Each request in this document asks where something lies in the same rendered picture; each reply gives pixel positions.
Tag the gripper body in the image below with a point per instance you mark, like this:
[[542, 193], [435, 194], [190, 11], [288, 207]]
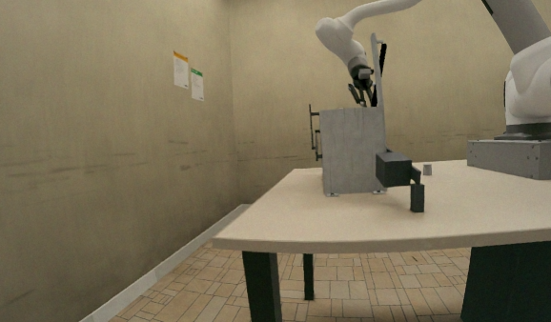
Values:
[[355, 78]]

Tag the black straight rod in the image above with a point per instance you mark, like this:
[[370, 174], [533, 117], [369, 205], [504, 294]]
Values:
[[381, 64]]

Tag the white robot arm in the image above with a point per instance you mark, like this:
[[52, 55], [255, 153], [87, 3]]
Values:
[[527, 90]]

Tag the grey cylinder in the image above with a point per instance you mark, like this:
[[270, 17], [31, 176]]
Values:
[[427, 169]]

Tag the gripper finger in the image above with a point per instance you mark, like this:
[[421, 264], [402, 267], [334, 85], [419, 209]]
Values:
[[368, 90], [360, 100]]

